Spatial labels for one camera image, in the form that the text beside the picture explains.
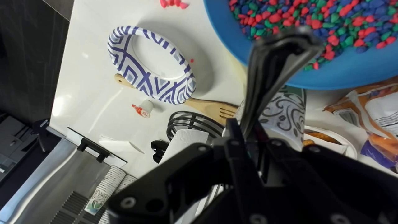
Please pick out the spilled red beads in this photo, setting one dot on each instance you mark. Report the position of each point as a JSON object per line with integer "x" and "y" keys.
{"x": 174, "y": 2}

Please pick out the green print carton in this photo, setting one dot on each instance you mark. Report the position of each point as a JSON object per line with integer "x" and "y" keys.
{"x": 106, "y": 190}

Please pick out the coloured beads in bowl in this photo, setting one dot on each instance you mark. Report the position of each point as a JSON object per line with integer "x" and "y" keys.
{"x": 343, "y": 20}

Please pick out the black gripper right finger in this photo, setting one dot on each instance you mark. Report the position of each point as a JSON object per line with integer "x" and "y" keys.
{"x": 323, "y": 181}

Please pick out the white paper towel roll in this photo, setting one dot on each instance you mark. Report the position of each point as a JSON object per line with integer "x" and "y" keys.
{"x": 186, "y": 140}

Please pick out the small red white cap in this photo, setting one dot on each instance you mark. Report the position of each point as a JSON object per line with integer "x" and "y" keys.
{"x": 145, "y": 107}

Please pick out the orange snack bag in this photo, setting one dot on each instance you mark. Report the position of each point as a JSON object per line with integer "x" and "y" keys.
{"x": 373, "y": 112}

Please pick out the black bracket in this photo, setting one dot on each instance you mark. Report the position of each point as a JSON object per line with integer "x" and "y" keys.
{"x": 94, "y": 148}

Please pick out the black spoon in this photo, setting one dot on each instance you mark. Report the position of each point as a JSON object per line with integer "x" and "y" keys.
{"x": 274, "y": 62}

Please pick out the blue patterned paper bowl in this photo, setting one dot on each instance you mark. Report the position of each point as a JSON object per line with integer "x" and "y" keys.
{"x": 143, "y": 78}

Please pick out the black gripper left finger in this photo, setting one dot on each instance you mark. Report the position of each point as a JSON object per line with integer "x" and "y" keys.
{"x": 182, "y": 174}

